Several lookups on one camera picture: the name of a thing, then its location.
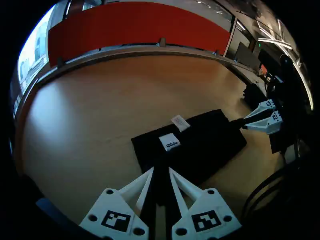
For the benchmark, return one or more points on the black towel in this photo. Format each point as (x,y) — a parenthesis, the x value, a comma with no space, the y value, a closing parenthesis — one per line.
(200,145)

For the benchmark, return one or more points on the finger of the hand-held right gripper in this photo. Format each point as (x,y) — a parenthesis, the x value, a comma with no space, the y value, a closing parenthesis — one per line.
(263,107)
(268,123)

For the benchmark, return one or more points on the red desk screen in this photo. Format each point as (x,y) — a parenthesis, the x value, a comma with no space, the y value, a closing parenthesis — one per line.
(140,30)

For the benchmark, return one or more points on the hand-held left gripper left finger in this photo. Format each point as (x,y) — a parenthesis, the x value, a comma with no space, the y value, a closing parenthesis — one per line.
(113,203)

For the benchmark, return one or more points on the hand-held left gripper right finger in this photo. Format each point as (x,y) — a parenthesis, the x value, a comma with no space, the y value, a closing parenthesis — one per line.
(211,205)

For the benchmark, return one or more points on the stack of black towels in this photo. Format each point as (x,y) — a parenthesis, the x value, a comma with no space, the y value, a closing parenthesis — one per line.
(253,96)

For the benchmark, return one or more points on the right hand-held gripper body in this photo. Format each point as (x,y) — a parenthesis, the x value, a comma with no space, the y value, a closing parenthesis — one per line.
(287,95)

